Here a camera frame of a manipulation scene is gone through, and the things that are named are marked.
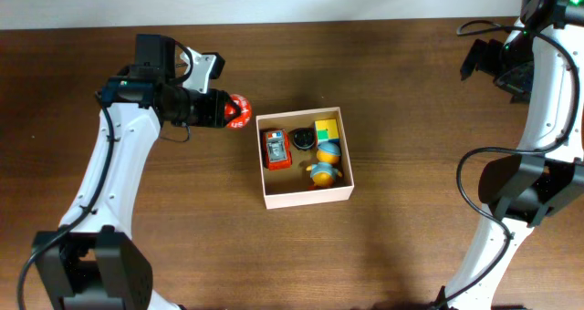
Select yellow duck toy blue hat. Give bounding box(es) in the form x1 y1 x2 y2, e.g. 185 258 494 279
306 141 343 190

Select black round cap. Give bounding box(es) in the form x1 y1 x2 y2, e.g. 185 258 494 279
291 128 316 151

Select left black camera cable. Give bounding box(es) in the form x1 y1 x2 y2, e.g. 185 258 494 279
16 40 195 310

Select colourful puzzle cube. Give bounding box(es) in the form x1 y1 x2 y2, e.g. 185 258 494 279
314 119 340 144

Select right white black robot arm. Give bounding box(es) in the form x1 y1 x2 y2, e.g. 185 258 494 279
432 0 583 309

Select black camera cable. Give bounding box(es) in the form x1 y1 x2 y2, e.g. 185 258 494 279
433 19 581 310
16 40 195 310

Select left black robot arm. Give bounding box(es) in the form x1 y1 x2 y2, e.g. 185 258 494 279
16 34 244 310

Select right black camera cable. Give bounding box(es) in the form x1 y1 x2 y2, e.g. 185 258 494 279
433 19 581 310

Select white cardboard box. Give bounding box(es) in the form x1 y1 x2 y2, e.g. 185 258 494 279
255 107 355 210

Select red toy truck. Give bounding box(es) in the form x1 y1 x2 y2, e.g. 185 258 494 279
261 129 292 171

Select red lettered ball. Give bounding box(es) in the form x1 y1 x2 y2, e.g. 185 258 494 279
224 94 252 129

